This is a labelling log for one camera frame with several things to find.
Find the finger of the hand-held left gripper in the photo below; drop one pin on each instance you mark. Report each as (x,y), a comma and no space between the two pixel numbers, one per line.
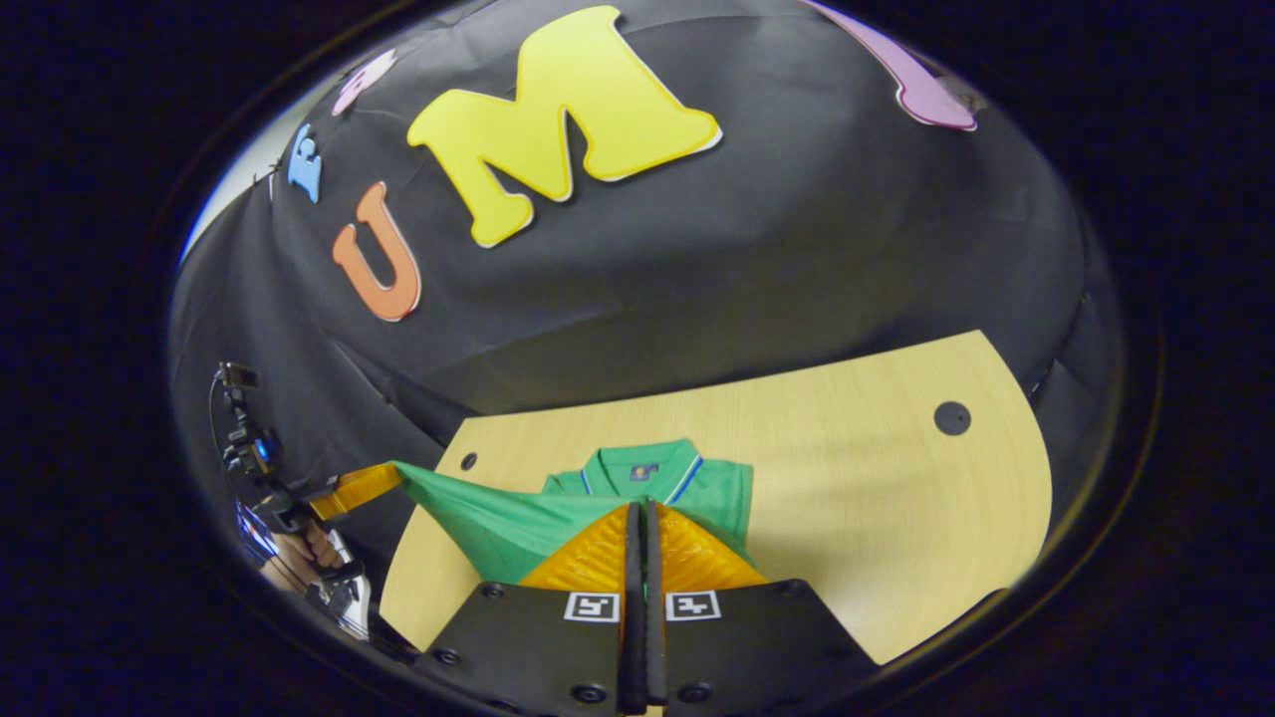
(354,490)

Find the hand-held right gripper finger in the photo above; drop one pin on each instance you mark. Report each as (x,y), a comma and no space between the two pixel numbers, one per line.
(635,637)
(655,637)

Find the green T-shirt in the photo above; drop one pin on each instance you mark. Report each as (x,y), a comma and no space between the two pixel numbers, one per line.
(498,528)

